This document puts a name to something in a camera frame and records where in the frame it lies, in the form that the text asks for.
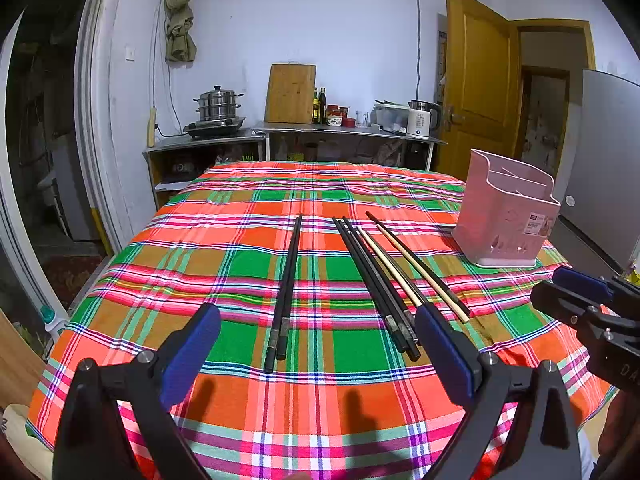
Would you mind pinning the colourful plaid tablecloth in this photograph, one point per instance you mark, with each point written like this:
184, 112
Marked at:
344, 404

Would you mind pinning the dark sauce bottle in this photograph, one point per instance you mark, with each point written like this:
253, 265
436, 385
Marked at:
322, 106

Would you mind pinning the black induction cooker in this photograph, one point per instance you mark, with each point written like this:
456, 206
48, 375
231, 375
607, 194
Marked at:
205, 129

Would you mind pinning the white electric kettle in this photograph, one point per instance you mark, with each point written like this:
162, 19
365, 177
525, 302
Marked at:
424, 118

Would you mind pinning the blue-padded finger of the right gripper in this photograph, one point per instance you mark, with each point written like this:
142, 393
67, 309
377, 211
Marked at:
582, 284

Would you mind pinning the light wooden chopstick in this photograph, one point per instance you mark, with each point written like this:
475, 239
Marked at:
401, 278
425, 272

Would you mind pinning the wooden door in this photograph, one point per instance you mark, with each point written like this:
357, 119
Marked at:
482, 85

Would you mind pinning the grey counter shelf left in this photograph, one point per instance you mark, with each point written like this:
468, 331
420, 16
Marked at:
174, 163

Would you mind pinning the black chopstick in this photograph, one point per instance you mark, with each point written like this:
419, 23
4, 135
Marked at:
391, 327
375, 284
288, 296
391, 299
271, 355

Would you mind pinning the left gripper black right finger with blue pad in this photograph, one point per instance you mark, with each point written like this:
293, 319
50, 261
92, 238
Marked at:
542, 442

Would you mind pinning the stainless steel steamer pot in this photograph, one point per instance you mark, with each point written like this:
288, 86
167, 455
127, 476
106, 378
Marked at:
218, 104

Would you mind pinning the white refrigerator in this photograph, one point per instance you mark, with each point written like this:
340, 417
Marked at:
601, 202

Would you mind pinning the dark brown chopstick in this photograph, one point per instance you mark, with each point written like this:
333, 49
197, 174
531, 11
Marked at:
415, 257

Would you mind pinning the wooden cutting board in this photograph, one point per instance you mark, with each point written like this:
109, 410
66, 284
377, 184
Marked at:
290, 93

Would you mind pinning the hanging olive green cloth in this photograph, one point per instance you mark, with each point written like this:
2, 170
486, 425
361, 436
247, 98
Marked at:
180, 47

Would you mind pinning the black chopstick middle right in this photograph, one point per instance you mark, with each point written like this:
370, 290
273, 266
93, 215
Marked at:
391, 299

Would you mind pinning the light wooden chopstick left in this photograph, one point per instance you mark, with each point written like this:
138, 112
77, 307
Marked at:
401, 278

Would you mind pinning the red lidded jar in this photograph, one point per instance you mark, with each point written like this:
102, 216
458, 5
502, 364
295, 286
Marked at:
333, 116

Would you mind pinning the black chopstick middle left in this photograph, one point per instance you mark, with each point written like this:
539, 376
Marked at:
391, 327

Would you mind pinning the black chopstick middle centre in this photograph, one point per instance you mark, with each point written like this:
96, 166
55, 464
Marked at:
375, 284

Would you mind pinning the black chopstick far left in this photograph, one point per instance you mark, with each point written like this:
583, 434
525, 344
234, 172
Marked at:
271, 355

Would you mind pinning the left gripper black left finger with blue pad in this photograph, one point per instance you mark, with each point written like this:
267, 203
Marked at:
91, 442

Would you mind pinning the grey counter shelf right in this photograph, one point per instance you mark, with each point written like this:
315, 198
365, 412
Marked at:
341, 144

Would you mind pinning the white plastic container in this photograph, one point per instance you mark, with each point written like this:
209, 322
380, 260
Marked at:
390, 117

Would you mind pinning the grey counter shelf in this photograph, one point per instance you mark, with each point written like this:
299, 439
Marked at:
174, 163
341, 144

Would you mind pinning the pink plastic utensil holder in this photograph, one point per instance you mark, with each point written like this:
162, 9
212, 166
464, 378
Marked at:
508, 211

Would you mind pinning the light wooden chopstick right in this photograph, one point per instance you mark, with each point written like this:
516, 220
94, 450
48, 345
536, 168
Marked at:
425, 272

